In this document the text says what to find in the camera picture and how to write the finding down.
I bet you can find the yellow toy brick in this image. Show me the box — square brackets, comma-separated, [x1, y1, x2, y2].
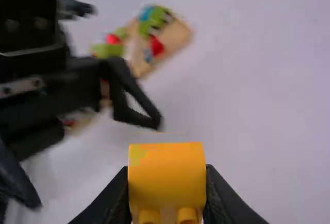
[128, 141, 207, 224]

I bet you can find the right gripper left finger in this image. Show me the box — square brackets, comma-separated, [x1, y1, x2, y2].
[68, 165, 134, 224]

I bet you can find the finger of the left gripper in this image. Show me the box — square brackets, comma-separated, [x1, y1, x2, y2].
[100, 57, 163, 132]
[0, 141, 43, 211]

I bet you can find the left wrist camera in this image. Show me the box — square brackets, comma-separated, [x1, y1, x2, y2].
[0, 0, 58, 55]

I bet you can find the pile of toy bricks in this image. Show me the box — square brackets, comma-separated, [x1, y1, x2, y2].
[90, 3, 181, 63]

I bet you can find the tan tray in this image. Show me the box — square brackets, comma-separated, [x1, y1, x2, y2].
[64, 15, 195, 133]

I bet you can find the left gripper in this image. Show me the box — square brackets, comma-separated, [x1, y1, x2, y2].
[0, 45, 102, 161]

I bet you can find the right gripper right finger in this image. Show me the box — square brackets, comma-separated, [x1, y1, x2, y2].
[203, 164, 270, 224]

